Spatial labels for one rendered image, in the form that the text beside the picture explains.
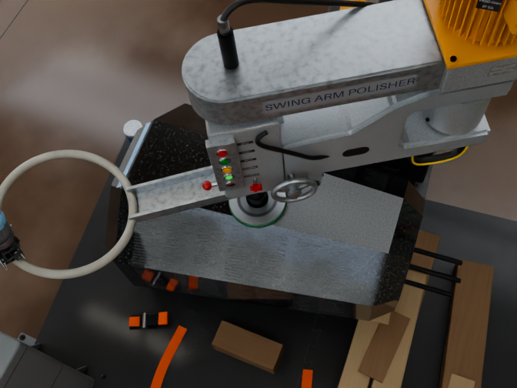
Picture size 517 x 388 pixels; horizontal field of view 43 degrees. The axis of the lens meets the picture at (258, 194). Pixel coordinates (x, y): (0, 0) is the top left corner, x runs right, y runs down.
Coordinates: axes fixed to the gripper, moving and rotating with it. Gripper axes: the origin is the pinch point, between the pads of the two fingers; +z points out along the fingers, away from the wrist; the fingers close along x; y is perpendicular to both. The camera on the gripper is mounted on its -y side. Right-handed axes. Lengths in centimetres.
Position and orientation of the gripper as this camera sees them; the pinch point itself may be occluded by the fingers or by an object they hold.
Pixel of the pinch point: (9, 255)
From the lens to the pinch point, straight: 241.4
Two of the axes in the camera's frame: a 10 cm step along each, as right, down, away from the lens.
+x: 7.7, -5.3, 3.7
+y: 6.3, 7.3, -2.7
